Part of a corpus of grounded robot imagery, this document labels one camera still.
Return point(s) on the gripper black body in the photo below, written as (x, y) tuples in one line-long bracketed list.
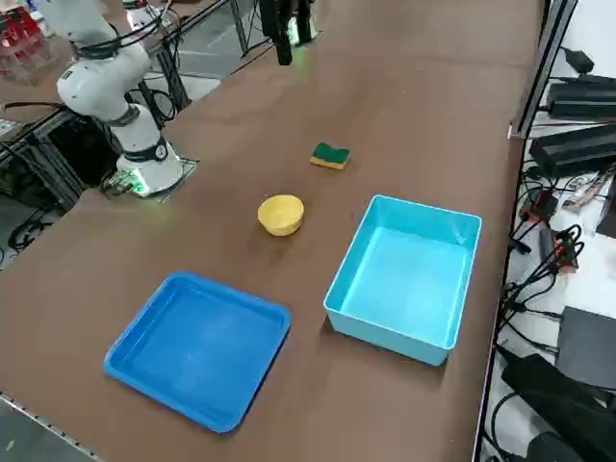
[(284, 6)]

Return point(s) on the green and yellow sponge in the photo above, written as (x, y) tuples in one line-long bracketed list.
[(331, 156)]

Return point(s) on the yellow bowl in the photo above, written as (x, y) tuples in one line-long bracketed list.
[(281, 214)]

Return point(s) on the dark blue tray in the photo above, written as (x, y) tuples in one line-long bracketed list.
[(197, 351)]

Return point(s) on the light blue bin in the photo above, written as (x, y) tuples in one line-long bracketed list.
[(404, 289)]

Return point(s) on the small black power adapter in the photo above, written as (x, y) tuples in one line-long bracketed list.
[(580, 60)]

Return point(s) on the long black power brick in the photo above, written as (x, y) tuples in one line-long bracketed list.
[(582, 96), (572, 151)]

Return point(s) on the red and black device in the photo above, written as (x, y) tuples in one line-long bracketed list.
[(541, 204)]

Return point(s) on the colourful packet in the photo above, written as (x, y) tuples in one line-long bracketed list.
[(584, 190)]

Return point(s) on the black adapter with orange plugs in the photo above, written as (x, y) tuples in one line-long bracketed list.
[(560, 250)]

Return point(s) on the dark grey flat box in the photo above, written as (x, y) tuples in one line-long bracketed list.
[(589, 346)]

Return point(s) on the black bag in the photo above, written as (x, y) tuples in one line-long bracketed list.
[(558, 409)]

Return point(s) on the aluminium frame post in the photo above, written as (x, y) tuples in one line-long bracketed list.
[(544, 67)]

